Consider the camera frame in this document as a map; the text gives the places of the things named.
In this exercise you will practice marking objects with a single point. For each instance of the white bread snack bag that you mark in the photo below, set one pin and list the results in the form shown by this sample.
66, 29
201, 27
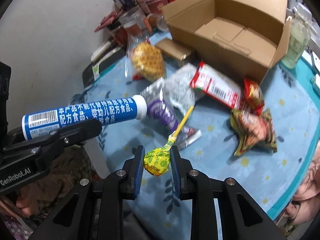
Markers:
181, 95

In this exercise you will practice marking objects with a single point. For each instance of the lying clear brown-label jar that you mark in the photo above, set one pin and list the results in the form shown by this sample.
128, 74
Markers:
157, 21

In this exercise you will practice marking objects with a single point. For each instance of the dark red sachets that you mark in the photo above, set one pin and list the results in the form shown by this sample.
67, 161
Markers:
111, 21

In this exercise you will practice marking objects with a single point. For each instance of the person's left hand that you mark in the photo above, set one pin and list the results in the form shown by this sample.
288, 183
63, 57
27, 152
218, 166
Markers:
31, 200

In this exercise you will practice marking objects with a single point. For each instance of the clear plastic jar brown label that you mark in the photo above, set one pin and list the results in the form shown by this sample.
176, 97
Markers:
133, 21

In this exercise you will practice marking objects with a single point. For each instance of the white flat box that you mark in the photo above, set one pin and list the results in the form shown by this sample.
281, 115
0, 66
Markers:
103, 49

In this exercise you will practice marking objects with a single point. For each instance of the red gold sausage packet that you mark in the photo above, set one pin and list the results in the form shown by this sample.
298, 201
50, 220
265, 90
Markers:
137, 76

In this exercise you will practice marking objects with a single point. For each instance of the purple silver snack packet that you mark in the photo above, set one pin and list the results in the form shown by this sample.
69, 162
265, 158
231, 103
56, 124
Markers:
161, 110

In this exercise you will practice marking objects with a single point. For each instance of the small gold cardboard box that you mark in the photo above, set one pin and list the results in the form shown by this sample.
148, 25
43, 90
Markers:
176, 52

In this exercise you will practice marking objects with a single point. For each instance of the yellow lollipop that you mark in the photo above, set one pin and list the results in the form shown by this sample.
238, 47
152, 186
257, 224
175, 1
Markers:
157, 161

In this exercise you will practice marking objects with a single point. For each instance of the green red crinkled snack packet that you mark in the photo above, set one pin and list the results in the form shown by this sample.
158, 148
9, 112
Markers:
254, 127

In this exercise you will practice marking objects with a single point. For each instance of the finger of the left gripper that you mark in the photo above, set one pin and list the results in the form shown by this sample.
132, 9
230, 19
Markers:
68, 135

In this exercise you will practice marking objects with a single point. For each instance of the green liquid glass bottle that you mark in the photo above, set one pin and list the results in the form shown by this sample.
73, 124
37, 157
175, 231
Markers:
299, 38

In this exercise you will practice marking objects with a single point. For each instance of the open cardboard box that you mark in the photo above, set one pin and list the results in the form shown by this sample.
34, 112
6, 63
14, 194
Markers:
239, 38

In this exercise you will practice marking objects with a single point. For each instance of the pink puffer jacket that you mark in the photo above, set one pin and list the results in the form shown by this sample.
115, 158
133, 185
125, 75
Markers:
305, 203

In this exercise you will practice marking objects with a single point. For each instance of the clear bag yellow puffs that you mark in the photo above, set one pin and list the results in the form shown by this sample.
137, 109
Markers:
143, 58

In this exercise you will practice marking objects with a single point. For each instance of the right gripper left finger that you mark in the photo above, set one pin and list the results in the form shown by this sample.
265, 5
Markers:
134, 173

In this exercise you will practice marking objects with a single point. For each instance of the blue white tablet tube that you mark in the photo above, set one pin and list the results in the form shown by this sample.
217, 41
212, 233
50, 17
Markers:
106, 112

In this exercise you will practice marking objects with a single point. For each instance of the dark lidded red jar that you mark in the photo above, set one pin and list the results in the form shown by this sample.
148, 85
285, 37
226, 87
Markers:
118, 33

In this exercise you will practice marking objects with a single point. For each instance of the red white spicy strip packet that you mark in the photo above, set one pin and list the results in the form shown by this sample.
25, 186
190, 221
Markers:
218, 86

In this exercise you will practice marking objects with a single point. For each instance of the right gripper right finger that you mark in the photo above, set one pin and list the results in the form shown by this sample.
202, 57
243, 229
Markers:
180, 169

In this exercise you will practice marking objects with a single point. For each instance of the white charger adapter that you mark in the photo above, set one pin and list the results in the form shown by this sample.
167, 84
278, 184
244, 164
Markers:
315, 81

